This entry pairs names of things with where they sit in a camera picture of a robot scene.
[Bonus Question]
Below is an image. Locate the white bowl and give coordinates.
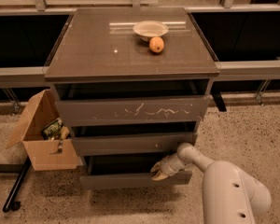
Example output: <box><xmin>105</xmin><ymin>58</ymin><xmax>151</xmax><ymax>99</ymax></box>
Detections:
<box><xmin>133</xmin><ymin>21</ymin><xmax>169</xmax><ymax>42</ymax></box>

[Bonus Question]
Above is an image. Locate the grey bottom drawer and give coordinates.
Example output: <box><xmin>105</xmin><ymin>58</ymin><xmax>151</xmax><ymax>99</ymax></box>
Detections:
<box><xmin>80</xmin><ymin>152</ymin><xmax>192</xmax><ymax>189</ymax></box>

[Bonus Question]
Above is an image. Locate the grey middle drawer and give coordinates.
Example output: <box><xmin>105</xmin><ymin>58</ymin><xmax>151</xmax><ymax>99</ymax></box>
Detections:
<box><xmin>72</xmin><ymin>132</ymin><xmax>198</xmax><ymax>156</ymax></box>

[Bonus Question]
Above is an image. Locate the grey drawer cabinet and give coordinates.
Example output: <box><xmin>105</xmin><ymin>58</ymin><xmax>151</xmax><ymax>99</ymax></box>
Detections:
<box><xmin>44</xmin><ymin>7</ymin><xmax>220</xmax><ymax>180</ymax></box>

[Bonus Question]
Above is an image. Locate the black metal floor stand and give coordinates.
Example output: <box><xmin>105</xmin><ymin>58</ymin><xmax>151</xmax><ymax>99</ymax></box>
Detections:
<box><xmin>0</xmin><ymin>158</ymin><xmax>31</xmax><ymax>213</ymax></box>

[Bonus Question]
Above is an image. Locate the green snack packet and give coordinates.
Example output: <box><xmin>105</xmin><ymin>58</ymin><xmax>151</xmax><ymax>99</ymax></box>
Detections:
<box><xmin>41</xmin><ymin>118</ymin><xmax>63</xmax><ymax>140</ymax></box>

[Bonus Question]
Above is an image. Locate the black table leg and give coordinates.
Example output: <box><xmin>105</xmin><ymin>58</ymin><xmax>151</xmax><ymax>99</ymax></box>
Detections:
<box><xmin>211</xmin><ymin>90</ymin><xmax>227</xmax><ymax>112</ymax></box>

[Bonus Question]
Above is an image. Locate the grey top drawer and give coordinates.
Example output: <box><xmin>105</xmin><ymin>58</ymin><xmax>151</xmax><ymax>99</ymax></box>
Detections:
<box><xmin>55</xmin><ymin>96</ymin><xmax>209</xmax><ymax>127</ymax></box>

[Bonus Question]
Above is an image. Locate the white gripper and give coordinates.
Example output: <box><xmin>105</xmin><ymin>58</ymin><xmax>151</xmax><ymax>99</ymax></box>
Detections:
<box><xmin>151</xmin><ymin>153</ymin><xmax>191</xmax><ymax>181</ymax></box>

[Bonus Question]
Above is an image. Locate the orange fruit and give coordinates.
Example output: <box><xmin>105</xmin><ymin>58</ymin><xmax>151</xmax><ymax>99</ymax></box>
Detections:
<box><xmin>149</xmin><ymin>37</ymin><xmax>164</xmax><ymax>53</ymax></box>

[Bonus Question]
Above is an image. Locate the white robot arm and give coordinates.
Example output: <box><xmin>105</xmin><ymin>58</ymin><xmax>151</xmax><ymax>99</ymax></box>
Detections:
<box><xmin>151</xmin><ymin>143</ymin><xmax>272</xmax><ymax>224</ymax></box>

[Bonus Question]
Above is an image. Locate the grey drawer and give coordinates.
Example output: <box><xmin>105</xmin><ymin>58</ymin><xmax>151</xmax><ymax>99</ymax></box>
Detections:
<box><xmin>72</xmin><ymin>132</ymin><xmax>198</xmax><ymax>156</ymax></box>
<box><xmin>55</xmin><ymin>96</ymin><xmax>209</xmax><ymax>127</ymax></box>
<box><xmin>80</xmin><ymin>152</ymin><xmax>192</xmax><ymax>189</ymax></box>

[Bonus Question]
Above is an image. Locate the open cardboard box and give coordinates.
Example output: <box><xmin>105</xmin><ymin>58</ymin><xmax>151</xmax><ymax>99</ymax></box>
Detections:
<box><xmin>7</xmin><ymin>90</ymin><xmax>80</xmax><ymax>171</ymax></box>

